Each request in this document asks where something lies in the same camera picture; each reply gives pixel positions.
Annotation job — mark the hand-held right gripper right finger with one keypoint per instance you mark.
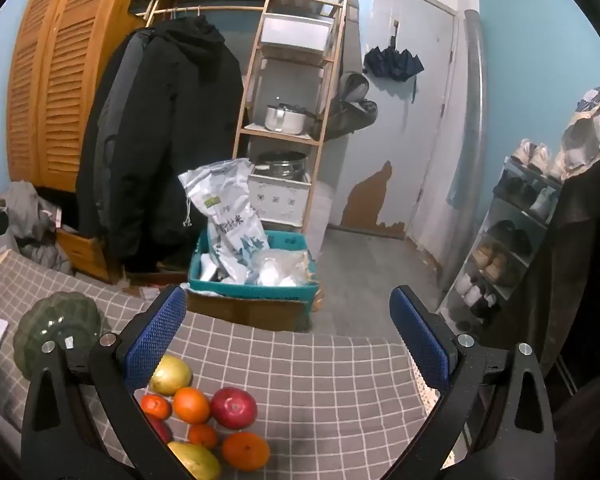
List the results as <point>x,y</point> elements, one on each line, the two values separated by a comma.
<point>420,340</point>

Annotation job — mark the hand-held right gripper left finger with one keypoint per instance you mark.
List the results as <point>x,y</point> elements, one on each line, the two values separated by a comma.
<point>157,340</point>

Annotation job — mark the yellow lemon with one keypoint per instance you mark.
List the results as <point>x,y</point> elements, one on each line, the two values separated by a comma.
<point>172,375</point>

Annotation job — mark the dark reddish orange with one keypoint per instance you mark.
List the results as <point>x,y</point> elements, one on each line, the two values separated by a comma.
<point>157,406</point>

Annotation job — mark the small red fruit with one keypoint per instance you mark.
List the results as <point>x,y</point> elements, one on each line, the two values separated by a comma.
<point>160,430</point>

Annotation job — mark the red apple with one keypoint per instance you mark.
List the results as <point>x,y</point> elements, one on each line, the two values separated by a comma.
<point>233,407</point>

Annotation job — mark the green glass bowl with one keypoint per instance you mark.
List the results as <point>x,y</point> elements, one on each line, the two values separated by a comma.
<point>55,320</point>

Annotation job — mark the small tangerine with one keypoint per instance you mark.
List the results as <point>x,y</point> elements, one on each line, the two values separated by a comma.
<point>202,436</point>

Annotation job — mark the plain cardboard box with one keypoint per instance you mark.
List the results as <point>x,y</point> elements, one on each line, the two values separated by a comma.
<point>250,312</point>

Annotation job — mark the teal plastic basket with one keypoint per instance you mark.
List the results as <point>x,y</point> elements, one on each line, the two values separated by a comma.
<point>250,291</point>

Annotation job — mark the wooden drawer box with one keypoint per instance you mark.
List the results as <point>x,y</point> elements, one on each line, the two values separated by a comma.
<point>85,255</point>

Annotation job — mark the white shoe rack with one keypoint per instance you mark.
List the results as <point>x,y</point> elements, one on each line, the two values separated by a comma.
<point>505,255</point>

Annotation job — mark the grey checked tablecloth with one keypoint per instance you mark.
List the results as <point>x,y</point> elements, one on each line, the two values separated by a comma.
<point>305,385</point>

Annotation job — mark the group of shoes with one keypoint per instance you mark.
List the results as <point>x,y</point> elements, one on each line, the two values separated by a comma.
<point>510,242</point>

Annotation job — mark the white printed rice bag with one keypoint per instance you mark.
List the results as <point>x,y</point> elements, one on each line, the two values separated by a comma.
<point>230,220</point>

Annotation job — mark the clear plastic bag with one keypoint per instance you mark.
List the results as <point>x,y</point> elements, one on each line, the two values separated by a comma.
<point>280,270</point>

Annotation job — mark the grey clothes pile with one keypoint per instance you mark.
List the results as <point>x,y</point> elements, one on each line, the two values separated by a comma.
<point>30,220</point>

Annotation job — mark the dark brown coat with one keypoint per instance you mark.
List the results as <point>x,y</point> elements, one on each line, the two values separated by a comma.
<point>580,260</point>

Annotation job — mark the white patterned crate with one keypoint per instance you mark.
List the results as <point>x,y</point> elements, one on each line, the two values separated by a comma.
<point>280,200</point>

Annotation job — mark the pale blue door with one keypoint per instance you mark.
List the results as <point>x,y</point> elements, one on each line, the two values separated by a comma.
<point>410,135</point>

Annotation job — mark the black hanging coat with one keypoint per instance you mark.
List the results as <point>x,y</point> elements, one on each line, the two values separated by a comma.
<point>170,135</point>

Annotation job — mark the silver insulated pipe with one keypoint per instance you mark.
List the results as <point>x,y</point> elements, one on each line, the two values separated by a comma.
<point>472,135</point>

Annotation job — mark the steel steamer pot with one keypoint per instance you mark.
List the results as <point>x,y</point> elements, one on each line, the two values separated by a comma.
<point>280,165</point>

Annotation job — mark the dark grey hanging jacket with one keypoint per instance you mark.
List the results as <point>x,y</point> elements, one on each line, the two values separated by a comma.
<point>112,110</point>

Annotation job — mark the grey hanging bag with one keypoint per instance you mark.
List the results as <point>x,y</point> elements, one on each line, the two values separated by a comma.
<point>352,105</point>

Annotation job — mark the wooden shelf rack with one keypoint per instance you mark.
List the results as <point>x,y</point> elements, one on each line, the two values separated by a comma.
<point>326,110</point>

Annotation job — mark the white pot with lid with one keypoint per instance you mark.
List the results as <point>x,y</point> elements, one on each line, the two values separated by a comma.
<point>285,119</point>

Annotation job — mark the light patterned cloth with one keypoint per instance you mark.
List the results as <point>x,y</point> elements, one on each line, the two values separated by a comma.
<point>590,130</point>

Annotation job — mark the wooden louvered wardrobe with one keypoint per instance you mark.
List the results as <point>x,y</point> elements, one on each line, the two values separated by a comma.
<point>55,85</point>

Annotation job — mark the dark blue umbrella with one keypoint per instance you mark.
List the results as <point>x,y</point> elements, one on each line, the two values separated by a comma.
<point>392,62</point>

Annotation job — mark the wide white storage bin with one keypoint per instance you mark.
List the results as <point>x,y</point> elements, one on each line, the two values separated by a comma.
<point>295,30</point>

